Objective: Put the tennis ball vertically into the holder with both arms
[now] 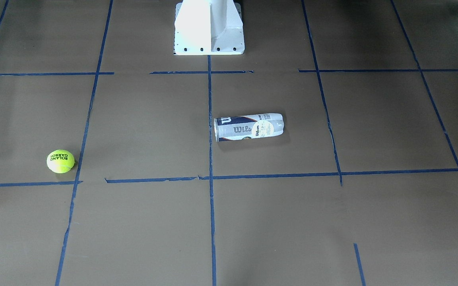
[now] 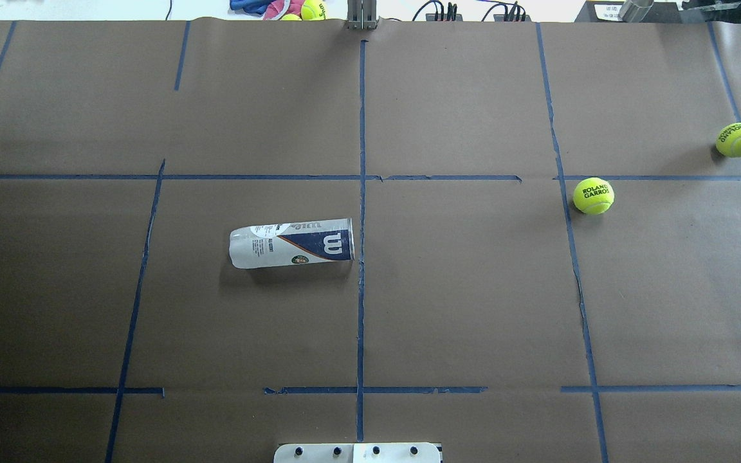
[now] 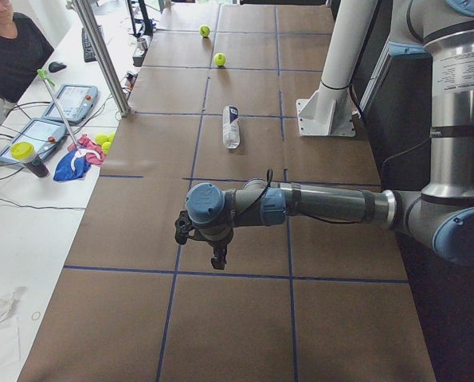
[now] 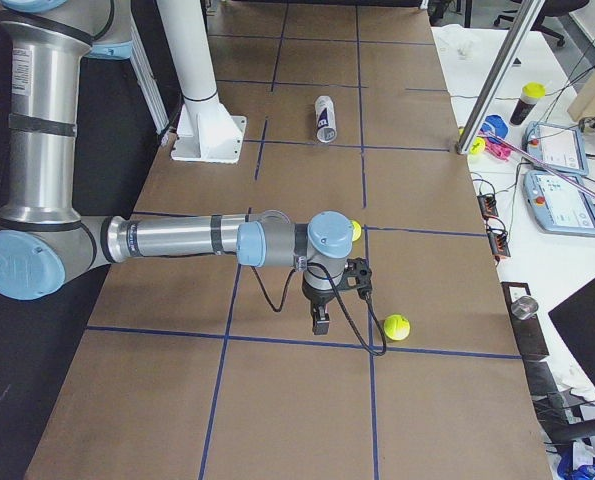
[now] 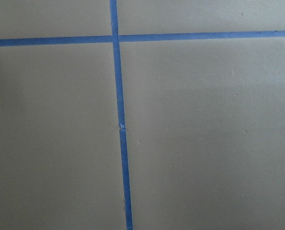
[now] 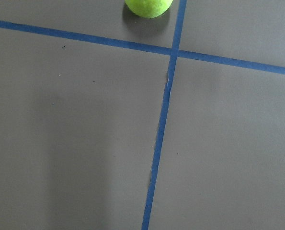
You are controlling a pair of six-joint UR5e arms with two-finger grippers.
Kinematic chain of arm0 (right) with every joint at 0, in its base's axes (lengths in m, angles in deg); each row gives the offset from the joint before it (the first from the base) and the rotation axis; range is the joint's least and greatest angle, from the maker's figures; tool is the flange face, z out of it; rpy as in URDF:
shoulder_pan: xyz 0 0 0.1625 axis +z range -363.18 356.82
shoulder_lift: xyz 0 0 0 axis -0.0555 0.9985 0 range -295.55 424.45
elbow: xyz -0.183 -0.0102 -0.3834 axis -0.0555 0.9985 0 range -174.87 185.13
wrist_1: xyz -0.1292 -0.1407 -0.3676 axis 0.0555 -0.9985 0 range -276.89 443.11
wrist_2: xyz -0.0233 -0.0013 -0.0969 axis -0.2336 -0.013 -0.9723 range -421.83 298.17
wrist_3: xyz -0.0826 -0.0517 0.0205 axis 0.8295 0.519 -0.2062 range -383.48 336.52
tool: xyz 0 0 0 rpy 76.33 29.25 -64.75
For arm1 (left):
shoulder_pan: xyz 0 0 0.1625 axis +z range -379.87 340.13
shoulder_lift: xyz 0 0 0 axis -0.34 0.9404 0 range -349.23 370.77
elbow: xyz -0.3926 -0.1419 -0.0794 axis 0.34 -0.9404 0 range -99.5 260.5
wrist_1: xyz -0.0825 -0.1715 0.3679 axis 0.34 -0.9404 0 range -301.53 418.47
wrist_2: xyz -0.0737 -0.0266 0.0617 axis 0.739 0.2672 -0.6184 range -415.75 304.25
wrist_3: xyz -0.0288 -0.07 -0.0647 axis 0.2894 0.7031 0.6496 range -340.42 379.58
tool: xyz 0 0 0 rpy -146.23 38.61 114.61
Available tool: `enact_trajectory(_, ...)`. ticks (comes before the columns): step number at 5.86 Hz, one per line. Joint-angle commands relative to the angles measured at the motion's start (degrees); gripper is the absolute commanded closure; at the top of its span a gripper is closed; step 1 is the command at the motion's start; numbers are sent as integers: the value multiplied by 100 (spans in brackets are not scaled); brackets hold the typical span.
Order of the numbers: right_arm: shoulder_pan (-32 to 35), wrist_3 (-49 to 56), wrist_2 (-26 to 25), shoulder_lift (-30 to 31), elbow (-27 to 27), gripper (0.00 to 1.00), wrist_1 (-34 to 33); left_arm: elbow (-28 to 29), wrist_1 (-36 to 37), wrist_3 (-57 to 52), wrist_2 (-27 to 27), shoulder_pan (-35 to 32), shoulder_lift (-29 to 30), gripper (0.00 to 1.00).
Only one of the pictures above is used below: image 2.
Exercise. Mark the aluminium frame post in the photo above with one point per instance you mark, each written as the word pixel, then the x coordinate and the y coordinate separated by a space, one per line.
pixel 362 15

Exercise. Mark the yellow tennis ball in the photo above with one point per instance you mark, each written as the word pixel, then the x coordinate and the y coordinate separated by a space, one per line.
pixel 729 141
pixel 593 196
pixel 313 10

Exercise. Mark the yellow tennis ball on desk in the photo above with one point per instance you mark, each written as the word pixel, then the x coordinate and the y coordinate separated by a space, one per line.
pixel 313 10

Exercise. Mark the clear Wilson tennis ball can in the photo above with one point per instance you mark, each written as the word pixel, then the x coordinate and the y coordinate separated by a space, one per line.
pixel 291 244

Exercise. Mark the blue and pink cloth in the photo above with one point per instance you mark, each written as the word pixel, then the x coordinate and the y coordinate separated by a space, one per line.
pixel 268 10

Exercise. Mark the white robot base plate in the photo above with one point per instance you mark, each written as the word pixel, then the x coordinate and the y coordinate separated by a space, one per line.
pixel 360 452

